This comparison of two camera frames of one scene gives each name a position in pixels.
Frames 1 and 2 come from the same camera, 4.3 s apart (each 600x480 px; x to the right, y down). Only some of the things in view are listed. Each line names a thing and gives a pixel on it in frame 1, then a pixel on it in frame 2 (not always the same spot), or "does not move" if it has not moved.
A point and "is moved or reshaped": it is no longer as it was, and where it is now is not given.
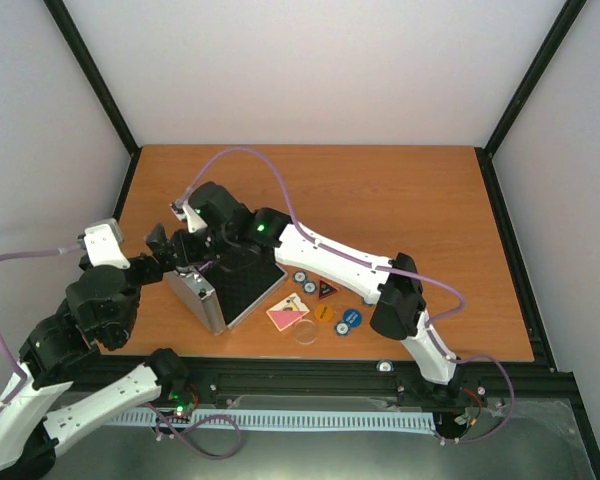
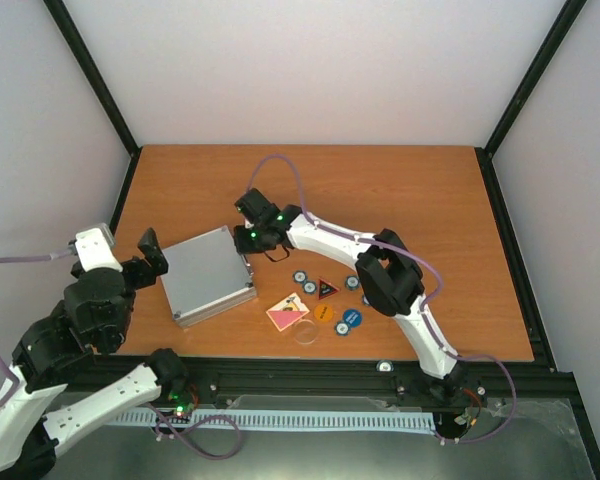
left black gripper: (155, 271) does not move
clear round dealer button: (305, 332) does not move
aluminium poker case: (222, 294) is moved or reshaped
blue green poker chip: (342, 328) does not move
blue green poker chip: (299, 276) does not move
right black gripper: (185, 253) -> (242, 244)
